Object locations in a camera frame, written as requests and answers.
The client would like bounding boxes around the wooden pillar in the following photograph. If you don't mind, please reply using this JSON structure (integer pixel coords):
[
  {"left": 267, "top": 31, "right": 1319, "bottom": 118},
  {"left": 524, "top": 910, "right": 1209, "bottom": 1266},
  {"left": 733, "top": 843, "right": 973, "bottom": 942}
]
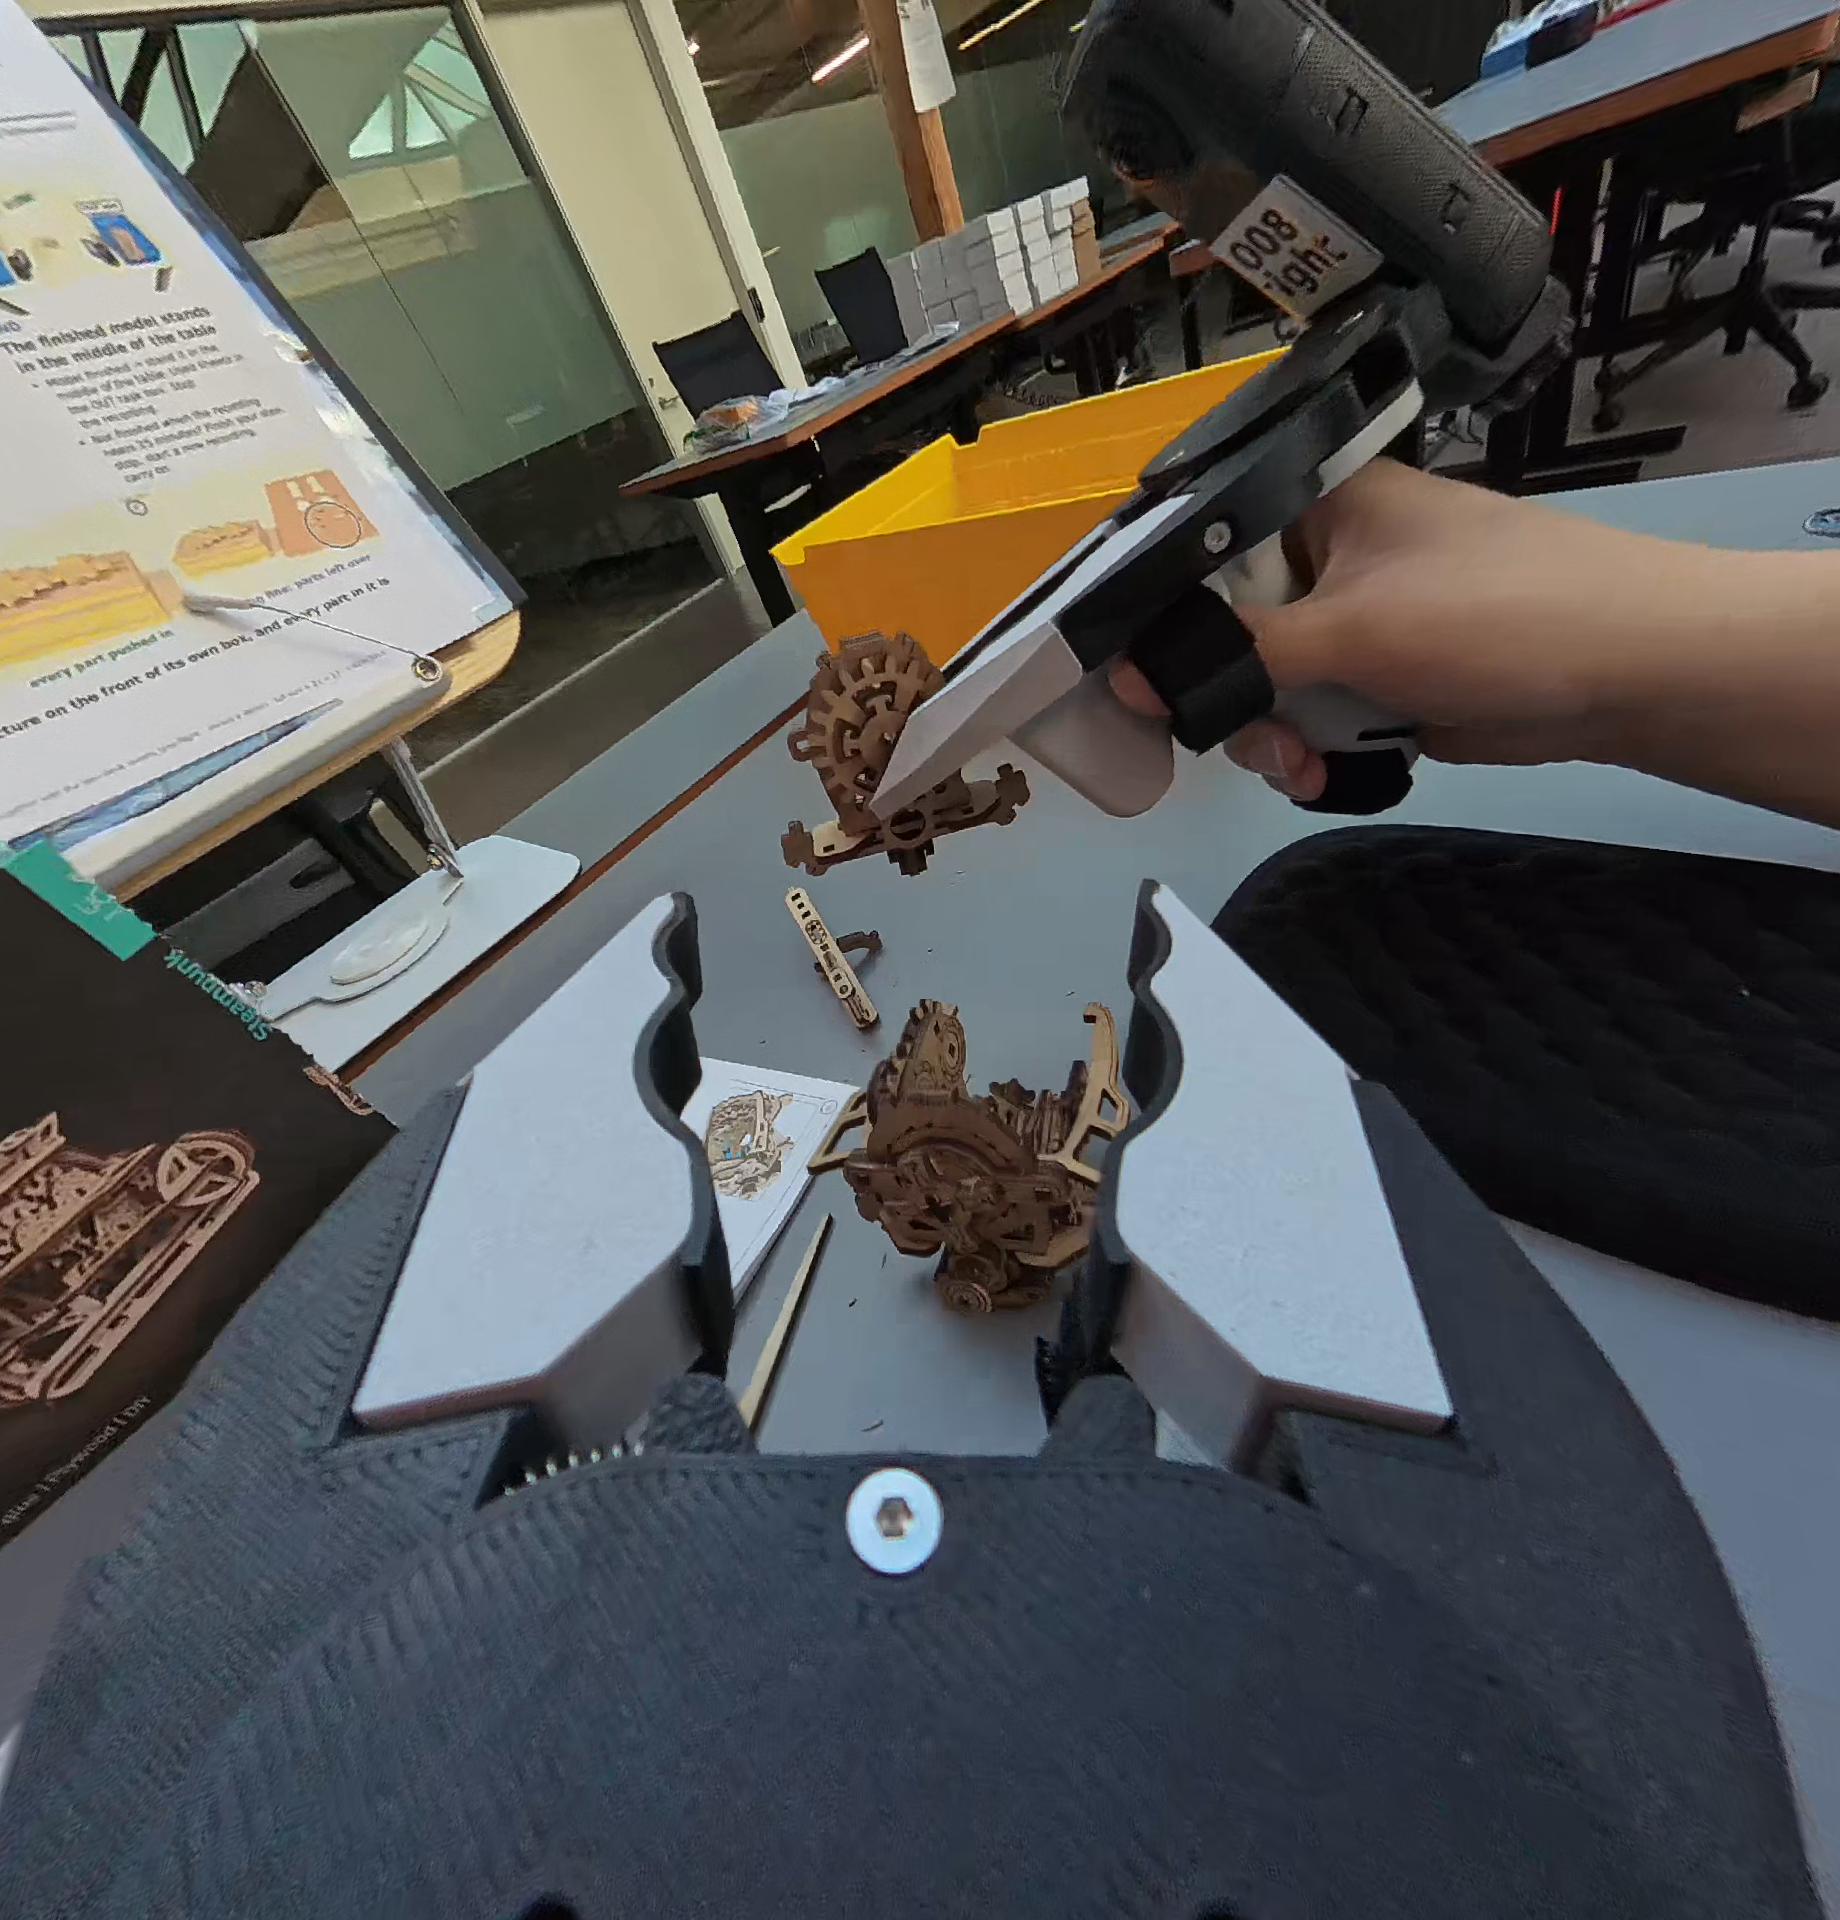
[{"left": 859, "top": 0, "right": 967, "bottom": 242}]

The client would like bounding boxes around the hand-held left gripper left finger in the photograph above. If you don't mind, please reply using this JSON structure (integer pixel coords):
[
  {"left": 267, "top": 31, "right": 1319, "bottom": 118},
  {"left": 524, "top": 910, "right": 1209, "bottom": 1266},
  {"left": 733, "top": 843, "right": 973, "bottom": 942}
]
[{"left": 349, "top": 891, "right": 738, "bottom": 1463}]

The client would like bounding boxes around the wooden gear assembly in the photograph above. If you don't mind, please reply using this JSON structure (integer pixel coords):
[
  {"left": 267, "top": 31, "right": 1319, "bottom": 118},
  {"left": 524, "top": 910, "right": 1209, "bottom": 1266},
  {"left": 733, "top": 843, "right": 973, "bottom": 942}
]
[{"left": 780, "top": 630, "right": 1031, "bottom": 880}]

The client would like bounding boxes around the wood-edged background desk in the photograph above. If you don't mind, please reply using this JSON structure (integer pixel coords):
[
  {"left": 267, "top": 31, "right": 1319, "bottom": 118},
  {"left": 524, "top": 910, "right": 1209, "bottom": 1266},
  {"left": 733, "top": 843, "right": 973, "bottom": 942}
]
[
  {"left": 1435, "top": 0, "right": 1840, "bottom": 497},
  {"left": 620, "top": 209, "right": 1180, "bottom": 623}
]

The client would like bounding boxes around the wooden strip part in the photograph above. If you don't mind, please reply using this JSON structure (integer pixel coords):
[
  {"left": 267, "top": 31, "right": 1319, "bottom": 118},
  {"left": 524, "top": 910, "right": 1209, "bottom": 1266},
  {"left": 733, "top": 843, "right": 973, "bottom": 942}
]
[{"left": 783, "top": 883, "right": 883, "bottom": 1031}]

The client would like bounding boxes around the grey desk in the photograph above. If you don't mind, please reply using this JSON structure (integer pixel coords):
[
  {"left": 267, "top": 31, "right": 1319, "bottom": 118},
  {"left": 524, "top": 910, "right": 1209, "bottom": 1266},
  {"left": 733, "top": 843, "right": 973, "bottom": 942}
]
[{"left": 0, "top": 450, "right": 1840, "bottom": 1920}]

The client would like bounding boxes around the black model kit box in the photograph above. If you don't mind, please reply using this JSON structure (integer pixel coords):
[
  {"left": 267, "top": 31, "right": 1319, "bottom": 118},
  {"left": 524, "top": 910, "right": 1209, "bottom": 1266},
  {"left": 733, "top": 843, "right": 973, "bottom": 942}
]
[{"left": 0, "top": 840, "right": 400, "bottom": 1584}]

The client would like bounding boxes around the thin wooden stick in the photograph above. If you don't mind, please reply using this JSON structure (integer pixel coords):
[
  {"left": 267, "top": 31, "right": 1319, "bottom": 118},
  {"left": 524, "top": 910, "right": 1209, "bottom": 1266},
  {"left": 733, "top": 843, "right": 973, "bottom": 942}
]
[{"left": 733, "top": 1212, "right": 835, "bottom": 1429}]

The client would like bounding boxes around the stack of white boxes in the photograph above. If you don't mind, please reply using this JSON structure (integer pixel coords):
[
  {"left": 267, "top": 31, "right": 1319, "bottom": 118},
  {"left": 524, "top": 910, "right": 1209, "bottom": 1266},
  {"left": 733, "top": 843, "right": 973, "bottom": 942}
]
[{"left": 883, "top": 176, "right": 1101, "bottom": 329}]

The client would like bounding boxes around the person's right hand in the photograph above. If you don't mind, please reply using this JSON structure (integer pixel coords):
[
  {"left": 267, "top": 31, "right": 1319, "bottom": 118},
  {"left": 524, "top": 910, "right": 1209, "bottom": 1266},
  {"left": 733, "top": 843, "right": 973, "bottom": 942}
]
[{"left": 1105, "top": 455, "right": 1639, "bottom": 803}]

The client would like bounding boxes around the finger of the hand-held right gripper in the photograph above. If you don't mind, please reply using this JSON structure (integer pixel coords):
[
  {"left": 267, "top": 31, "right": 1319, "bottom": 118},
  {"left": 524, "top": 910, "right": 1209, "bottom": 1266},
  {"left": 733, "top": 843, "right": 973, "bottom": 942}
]
[
  {"left": 865, "top": 497, "right": 1213, "bottom": 822},
  {"left": 937, "top": 479, "right": 1187, "bottom": 688}
]

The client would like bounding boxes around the person's right forearm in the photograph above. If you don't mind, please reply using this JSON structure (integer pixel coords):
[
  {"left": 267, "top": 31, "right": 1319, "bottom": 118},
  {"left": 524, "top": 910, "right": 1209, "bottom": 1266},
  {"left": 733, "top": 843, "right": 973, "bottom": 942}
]
[{"left": 1609, "top": 516, "right": 1840, "bottom": 841}]

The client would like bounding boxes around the black office chair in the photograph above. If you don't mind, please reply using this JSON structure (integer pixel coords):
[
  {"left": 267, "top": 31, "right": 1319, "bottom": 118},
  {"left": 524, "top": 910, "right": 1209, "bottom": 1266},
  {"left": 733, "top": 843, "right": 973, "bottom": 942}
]
[
  {"left": 651, "top": 309, "right": 787, "bottom": 426},
  {"left": 1585, "top": 73, "right": 1840, "bottom": 437},
  {"left": 814, "top": 245, "right": 910, "bottom": 365}
]

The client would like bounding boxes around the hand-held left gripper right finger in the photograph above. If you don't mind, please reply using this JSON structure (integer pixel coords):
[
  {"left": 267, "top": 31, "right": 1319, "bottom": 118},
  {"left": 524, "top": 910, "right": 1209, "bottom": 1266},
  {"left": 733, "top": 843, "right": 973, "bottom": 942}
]
[{"left": 1035, "top": 880, "right": 1460, "bottom": 1480}]

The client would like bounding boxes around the printed instruction sheet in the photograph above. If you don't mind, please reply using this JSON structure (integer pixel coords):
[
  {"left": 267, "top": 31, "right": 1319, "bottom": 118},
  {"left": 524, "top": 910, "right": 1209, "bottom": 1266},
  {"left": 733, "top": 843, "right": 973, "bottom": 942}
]
[{"left": 0, "top": 0, "right": 510, "bottom": 850}]

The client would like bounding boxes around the wooden mechanical model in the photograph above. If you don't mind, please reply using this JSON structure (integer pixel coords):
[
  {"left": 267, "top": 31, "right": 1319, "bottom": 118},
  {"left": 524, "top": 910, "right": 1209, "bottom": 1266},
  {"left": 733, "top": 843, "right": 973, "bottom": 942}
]
[{"left": 806, "top": 995, "right": 1135, "bottom": 1317}]

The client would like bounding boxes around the yellow plastic bin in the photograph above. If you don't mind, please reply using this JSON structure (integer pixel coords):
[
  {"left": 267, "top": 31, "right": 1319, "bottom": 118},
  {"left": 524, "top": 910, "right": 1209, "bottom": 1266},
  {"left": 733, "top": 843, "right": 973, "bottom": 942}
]
[{"left": 770, "top": 348, "right": 1297, "bottom": 670}]

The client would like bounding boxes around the black honeycomb cushion mat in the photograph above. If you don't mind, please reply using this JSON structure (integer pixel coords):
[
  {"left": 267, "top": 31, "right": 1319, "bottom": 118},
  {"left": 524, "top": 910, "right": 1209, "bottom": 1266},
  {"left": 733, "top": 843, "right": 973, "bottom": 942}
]
[{"left": 1212, "top": 824, "right": 1840, "bottom": 1329}]

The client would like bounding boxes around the assembly instruction booklet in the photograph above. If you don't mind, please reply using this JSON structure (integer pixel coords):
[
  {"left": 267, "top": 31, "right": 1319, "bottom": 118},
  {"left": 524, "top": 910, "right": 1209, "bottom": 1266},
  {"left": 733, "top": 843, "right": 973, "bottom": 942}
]
[{"left": 698, "top": 1056, "right": 859, "bottom": 1308}]

